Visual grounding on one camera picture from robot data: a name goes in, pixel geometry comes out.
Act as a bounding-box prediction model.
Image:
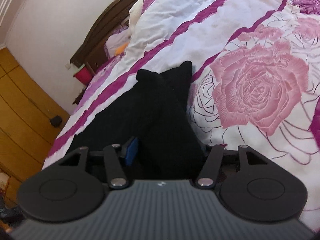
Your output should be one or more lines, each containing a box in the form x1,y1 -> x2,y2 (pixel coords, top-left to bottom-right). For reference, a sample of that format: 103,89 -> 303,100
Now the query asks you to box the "dark wooden nightstand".
72,87 -> 87,105

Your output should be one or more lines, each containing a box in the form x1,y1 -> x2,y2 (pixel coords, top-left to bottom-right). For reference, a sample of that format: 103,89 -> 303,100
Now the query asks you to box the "pink floral bed quilt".
44,0 -> 319,231

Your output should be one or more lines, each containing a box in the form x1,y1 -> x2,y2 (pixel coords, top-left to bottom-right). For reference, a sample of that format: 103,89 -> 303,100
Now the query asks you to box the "small black hanging pouch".
50,115 -> 62,128

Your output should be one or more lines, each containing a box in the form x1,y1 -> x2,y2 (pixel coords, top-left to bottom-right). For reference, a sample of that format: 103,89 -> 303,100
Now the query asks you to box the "lilac pillow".
104,26 -> 131,59

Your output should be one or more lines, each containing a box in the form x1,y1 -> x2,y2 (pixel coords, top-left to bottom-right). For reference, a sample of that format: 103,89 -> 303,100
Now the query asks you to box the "white plush toy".
129,0 -> 143,36

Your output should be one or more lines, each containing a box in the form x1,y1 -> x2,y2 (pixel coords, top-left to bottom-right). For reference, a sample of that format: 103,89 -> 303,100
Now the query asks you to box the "black button cardigan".
68,61 -> 206,180

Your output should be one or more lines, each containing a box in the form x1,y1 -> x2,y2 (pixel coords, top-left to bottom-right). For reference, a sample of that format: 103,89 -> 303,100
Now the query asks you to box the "red plastic bucket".
73,64 -> 93,86

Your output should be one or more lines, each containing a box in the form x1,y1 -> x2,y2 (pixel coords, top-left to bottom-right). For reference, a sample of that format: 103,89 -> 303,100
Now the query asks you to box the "dark wooden headboard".
70,0 -> 138,73

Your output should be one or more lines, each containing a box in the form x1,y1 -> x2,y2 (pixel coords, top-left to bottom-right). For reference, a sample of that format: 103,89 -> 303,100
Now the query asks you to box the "orange cloth item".
115,42 -> 129,56

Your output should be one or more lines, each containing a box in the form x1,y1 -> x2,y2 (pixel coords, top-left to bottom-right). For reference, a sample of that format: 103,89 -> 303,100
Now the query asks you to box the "wooden wardrobe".
1,48 -> 69,207

